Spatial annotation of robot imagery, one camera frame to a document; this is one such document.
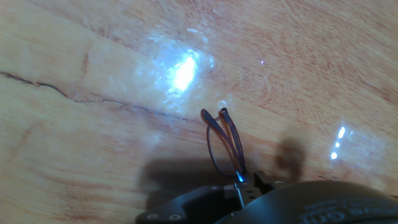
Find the brown thin-framed glasses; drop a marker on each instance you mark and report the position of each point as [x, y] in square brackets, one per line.
[207, 118]

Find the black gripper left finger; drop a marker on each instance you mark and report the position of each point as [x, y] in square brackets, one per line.
[192, 205]

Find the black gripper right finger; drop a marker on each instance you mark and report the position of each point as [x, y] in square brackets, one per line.
[262, 182]

